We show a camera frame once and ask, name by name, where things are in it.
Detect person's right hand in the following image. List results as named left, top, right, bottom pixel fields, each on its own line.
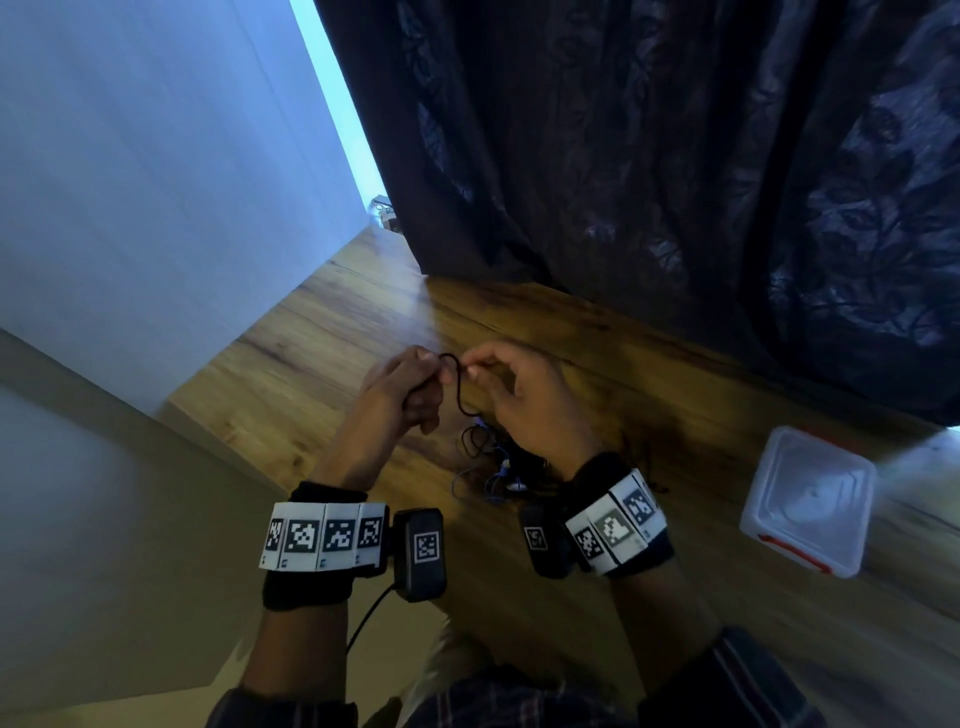
left=461, top=341, right=607, bottom=483

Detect person's left hand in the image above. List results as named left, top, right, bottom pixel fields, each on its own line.
left=311, top=346, right=445, bottom=494

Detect clear plastic box red handle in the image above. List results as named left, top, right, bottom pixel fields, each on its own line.
left=738, top=425, right=879, bottom=580

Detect person's right forearm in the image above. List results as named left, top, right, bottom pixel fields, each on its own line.
left=611, top=558, right=723, bottom=693

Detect person's left forearm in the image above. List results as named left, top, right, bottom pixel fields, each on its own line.
left=239, top=592, right=355, bottom=708

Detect left wristband with marker tags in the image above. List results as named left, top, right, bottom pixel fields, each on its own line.
left=258, top=479, right=393, bottom=610

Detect wristband with marker tags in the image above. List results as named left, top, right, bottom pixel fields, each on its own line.
left=258, top=479, right=393, bottom=610
left=554, top=452, right=676, bottom=579

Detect right wristband with marker tags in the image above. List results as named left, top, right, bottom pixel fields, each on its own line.
left=554, top=452, right=676, bottom=579

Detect dark leaf-patterned curtain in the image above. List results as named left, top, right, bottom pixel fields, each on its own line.
left=314, top=0, right=960, bottom=427

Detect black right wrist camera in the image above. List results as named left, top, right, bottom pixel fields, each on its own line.
left=518, top=502, right=576, bottom=580

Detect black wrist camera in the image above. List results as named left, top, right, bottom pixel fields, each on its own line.
left=518, top=502, right=576, bottom=580
left=389, top=508, right=450, bottom=604

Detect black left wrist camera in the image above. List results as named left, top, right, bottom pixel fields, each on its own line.
left=389, top=508, right=450, bottom=604

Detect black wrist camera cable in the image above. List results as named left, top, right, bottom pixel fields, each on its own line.
left=346, top=583, right=397, bottom=661

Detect white window frame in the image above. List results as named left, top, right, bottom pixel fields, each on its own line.
left=288, top=0, right=400, bottom=231

